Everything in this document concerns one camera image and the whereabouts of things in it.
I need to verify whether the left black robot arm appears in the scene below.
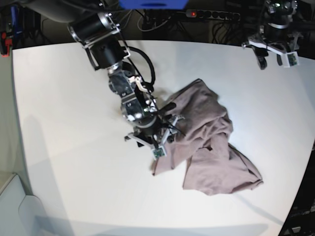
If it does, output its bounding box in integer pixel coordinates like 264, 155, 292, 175
242, 0, 315, 70

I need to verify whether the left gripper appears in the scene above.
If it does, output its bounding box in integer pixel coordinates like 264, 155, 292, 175
242, 32, 299, 70

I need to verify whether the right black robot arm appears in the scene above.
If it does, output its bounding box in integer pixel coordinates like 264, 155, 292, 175
20, 0, 180, 159

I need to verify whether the mauve t-shirt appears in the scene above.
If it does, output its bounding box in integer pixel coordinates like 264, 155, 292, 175
151, 79, 263, 196

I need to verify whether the white power strip red switch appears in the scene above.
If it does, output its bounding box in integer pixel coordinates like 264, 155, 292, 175
185, 9, 241, 22

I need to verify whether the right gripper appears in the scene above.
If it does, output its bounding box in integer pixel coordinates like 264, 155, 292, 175
124, 113, 184, 152

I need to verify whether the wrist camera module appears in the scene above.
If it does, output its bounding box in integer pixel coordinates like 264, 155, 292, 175
152, 146, 167, 160
283, 51, 300, 68

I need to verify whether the red black clamp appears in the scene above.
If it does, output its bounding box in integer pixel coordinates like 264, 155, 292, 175
0, 31, 13, 57

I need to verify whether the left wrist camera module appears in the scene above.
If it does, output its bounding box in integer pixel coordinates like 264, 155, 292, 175
283, 51, 300, 68

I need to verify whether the blue box overhead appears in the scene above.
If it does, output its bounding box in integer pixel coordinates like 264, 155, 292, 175
119, 0, 188, 10

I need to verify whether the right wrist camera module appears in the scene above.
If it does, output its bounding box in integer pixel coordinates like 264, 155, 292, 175
152, 146, 167, 160

